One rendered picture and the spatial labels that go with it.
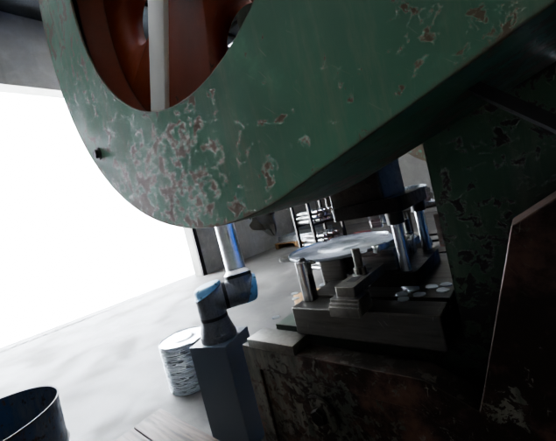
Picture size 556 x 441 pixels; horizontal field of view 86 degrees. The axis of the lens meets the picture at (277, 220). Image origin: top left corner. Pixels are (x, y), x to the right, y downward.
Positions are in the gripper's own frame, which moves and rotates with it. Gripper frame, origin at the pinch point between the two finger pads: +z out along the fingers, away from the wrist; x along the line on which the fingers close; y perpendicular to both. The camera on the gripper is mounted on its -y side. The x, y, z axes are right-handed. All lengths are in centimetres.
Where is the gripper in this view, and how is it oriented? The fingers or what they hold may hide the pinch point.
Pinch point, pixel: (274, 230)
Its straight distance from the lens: 81.4
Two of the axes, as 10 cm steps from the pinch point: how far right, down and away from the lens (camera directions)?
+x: 5.9, -5.5, -5.9
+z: 5.3, 8.1, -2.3
